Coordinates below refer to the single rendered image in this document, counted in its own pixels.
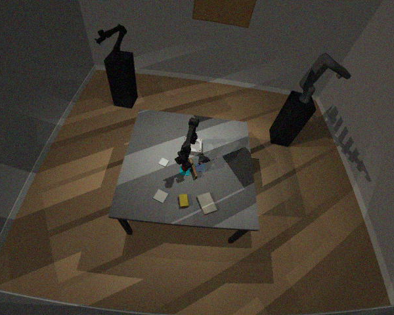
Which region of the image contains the yellow block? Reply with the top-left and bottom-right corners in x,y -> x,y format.
179,194 -> 188,207

